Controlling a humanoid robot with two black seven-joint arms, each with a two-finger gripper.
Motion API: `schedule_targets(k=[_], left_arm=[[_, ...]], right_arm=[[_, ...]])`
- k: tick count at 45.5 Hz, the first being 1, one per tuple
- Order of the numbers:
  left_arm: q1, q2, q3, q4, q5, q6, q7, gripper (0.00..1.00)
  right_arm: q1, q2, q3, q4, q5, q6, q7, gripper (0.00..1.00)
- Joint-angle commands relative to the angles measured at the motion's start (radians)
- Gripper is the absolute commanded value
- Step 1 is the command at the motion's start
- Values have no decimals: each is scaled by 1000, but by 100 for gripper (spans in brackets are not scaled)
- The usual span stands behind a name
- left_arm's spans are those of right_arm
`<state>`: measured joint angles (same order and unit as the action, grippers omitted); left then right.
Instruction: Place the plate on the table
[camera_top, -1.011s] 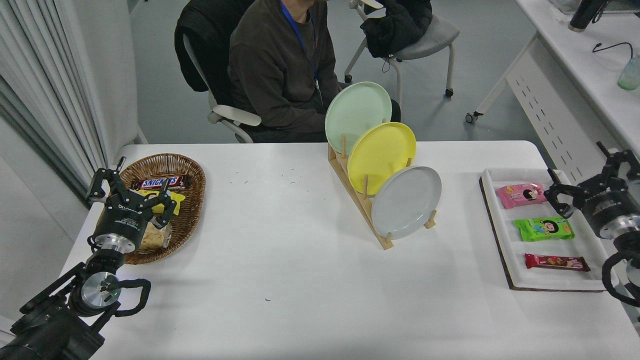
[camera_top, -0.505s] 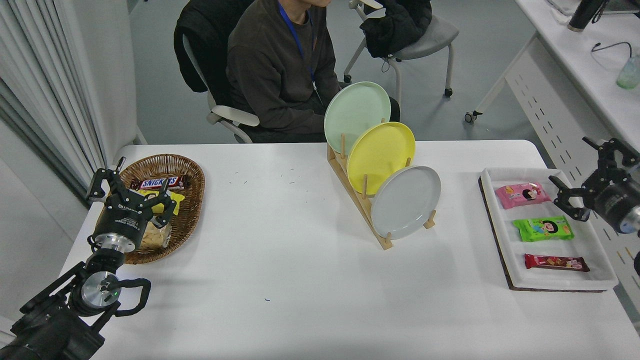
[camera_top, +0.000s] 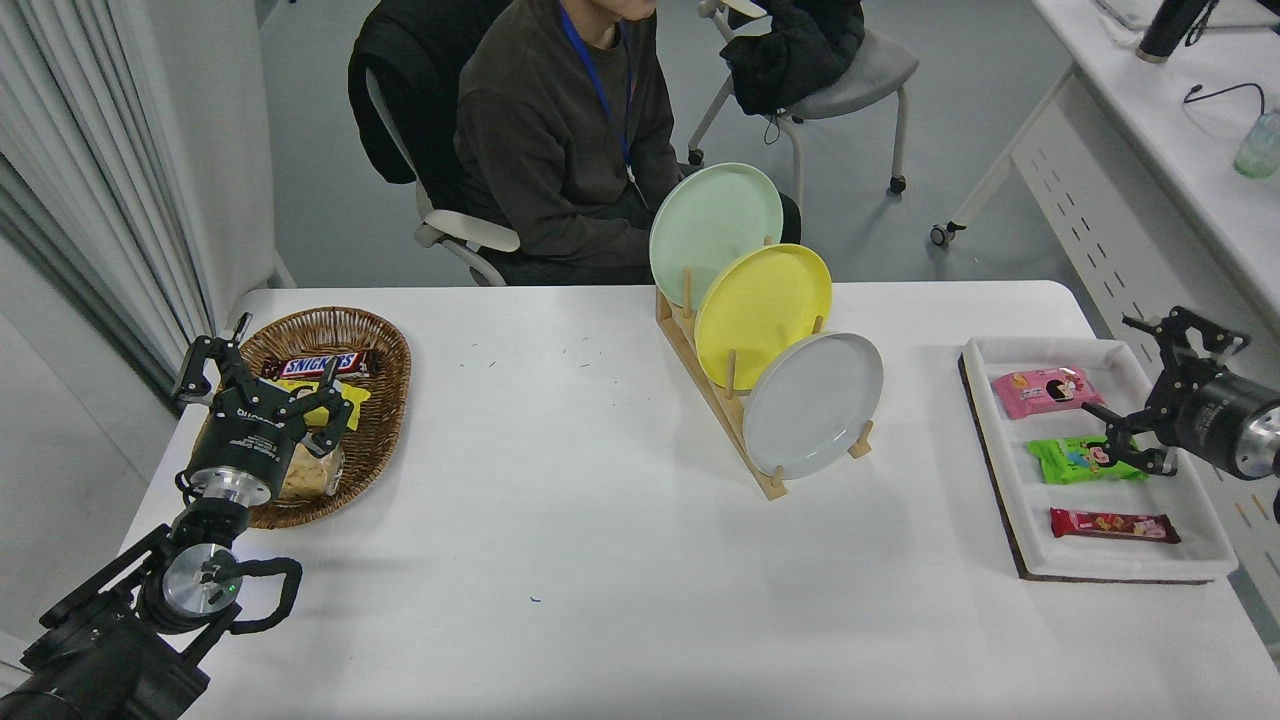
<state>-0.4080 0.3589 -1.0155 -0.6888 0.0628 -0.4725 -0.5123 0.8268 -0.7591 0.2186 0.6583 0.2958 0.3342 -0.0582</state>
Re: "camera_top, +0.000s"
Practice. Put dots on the yellow snack packet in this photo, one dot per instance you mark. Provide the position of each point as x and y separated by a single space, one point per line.
362 393

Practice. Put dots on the pale green cup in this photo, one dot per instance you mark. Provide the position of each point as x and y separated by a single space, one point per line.
1260 150

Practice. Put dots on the white rectangular tray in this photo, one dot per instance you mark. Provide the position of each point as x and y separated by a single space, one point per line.
1010 490

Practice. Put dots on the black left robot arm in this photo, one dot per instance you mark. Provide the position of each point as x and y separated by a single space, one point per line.
100 660

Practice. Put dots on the grey plate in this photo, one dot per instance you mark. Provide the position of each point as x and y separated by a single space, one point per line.
812 405

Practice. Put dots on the black jacket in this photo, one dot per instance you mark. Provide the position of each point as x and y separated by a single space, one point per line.
400 100

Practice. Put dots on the clear bag of crackers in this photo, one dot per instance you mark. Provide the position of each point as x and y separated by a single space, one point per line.
310 480

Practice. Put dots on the black padded bag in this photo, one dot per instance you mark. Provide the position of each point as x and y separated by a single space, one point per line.
795 55

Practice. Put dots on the wooden plate rack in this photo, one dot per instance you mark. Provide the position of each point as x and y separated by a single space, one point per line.
765 480

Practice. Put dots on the red snack bar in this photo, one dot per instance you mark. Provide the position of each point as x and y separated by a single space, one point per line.
1110 524

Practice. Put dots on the brown wicker basket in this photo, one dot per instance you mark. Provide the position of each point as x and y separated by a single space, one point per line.
375 340

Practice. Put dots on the white desk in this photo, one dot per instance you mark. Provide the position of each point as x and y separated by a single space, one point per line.
1100 200

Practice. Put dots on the yellow plate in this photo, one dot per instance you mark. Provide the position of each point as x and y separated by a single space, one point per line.
760 310

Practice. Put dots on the grey seat chair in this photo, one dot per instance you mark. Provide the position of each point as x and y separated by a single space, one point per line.
870 70

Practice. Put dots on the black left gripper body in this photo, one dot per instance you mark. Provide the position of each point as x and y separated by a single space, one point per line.
245 440

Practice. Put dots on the black flask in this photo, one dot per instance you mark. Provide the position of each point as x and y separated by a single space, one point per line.
1165 25

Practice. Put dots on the pink snack packet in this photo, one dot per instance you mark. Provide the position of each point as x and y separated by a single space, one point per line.
1045 392

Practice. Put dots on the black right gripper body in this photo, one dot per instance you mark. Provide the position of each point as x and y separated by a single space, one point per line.
1210 420

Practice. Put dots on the green snack packet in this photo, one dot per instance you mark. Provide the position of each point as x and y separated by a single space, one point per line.
1080 460

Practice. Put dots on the seated person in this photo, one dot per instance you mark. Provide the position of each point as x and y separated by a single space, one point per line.
550 140

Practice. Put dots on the white office chair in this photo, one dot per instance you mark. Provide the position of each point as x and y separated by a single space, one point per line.
470 232

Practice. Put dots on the Snickers chocolate bar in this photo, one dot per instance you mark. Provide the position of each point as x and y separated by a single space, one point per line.
320 365

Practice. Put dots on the pale grey curtain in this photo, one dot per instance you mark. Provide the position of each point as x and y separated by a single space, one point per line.
80 150

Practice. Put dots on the pale green plate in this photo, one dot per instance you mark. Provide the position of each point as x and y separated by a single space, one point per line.
710 225

